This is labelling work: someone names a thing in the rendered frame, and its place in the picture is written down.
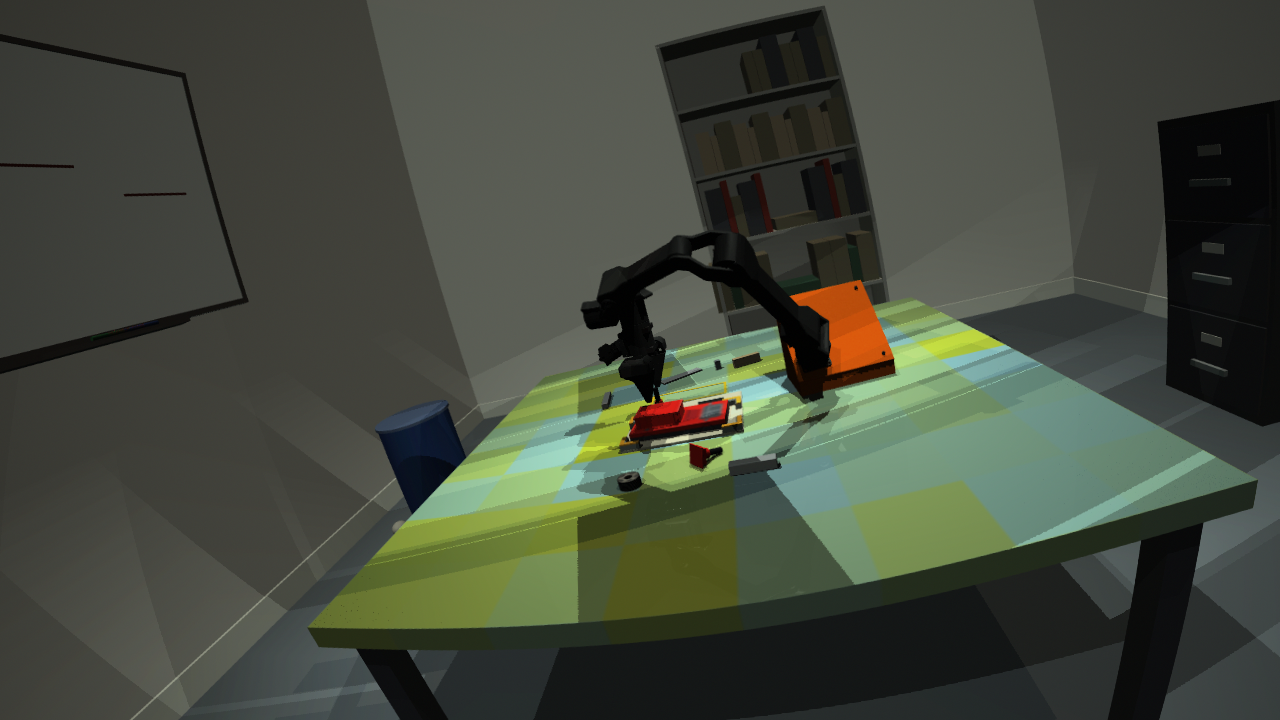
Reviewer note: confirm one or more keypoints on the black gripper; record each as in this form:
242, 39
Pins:
645, 368

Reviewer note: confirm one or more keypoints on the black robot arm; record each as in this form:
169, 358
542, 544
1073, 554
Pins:
622, 291

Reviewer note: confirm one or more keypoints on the black toy tyre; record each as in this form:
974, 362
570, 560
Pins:
629, 481

